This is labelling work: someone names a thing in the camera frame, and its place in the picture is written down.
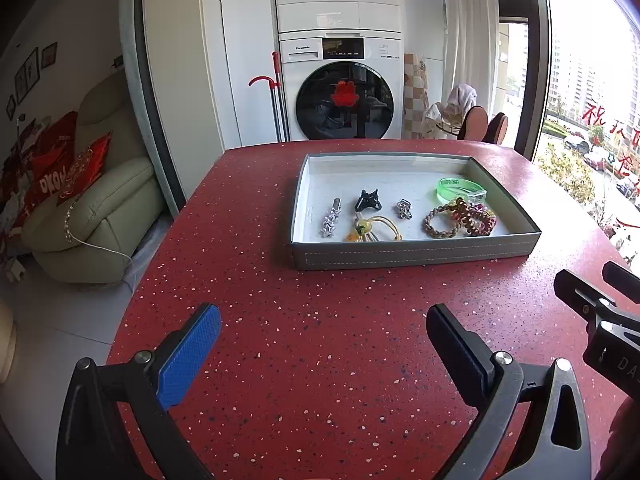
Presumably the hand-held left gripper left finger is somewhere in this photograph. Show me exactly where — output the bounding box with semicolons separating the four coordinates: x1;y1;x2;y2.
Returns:
56;302;222;480

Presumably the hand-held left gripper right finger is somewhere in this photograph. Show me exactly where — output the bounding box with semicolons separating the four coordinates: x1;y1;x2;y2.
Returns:
426;303;594;480

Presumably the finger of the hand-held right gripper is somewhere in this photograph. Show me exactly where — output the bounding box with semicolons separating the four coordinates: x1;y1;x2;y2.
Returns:
553;268;619;331
602;260;640;306

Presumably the multicoloured spiral hair tie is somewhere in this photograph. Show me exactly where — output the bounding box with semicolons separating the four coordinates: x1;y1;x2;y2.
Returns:
450;199;497;237

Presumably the grey jewelry tray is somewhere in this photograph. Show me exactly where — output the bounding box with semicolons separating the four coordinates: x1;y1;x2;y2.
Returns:
290;152;542;272

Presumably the green translucent bangle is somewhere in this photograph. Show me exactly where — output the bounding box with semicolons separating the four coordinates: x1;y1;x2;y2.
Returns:
436;176;488;206

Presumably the black claw hair clip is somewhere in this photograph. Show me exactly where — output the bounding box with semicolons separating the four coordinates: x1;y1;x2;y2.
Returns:
354;189;382;213

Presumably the red window decal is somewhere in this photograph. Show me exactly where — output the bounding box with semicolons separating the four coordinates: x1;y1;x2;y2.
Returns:
582;100;640;178

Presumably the brown-soled slipper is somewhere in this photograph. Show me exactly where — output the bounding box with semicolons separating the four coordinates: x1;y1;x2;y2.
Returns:
457;105;489;142
482;112;509;145

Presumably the beige sofa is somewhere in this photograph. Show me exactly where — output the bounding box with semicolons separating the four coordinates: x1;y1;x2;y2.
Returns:
22;74;168;283

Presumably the silver star hair barrette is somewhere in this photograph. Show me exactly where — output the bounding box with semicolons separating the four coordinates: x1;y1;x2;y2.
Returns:
320;199;343;238

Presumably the red patterned cushion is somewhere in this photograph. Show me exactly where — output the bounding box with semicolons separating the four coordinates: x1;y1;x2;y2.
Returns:
57;132;113;206

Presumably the white towel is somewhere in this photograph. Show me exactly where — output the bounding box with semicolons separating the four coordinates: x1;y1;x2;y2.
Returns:
446;83;478;121

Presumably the red printed cushion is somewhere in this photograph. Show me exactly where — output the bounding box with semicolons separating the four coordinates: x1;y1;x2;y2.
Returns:
22;110;81;211

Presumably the checkered beige panel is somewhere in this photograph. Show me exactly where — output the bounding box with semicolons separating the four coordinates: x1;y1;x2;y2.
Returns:
402;52;431;140

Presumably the white curtain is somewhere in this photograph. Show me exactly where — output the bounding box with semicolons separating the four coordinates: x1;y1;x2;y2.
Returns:
442;0;501;126

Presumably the white tall cabinet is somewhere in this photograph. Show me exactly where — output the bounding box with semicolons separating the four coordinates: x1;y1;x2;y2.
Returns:
145;0;276;148

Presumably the white front-load washing machine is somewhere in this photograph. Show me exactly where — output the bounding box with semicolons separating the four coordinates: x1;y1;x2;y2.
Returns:
277;32;405;142

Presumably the brown braided bracelet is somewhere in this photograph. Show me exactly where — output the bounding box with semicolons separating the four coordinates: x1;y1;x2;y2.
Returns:
424;205;463;239

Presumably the white charging cable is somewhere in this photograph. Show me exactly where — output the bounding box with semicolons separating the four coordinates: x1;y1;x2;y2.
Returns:
64;200;136;281

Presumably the yellow hair tie with charm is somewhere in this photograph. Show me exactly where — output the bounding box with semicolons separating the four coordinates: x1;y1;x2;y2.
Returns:
344;212;403;243

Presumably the red-handled mop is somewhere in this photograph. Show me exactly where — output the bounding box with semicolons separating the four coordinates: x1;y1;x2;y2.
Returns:
249;51;291;143

